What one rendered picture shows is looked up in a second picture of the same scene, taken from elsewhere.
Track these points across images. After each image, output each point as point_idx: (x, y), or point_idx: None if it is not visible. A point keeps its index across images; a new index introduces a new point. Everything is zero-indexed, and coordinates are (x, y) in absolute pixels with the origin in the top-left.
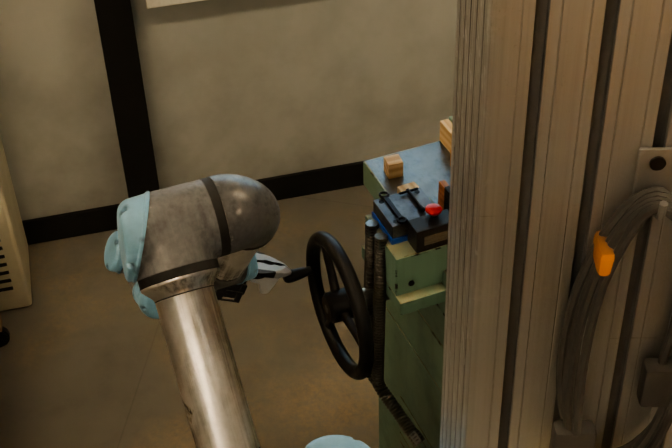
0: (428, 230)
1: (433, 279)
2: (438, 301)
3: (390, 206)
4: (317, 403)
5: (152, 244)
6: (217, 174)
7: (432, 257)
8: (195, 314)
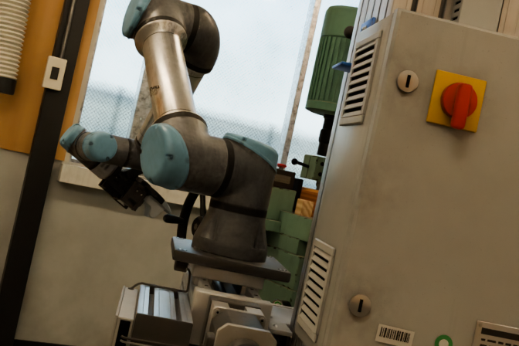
0: (279, 169)
1: (273, 214)
2: (274, 229)
3: None
4: None
5: (155, 2)
6: None
7: (276, 194)
8: (173, 42)
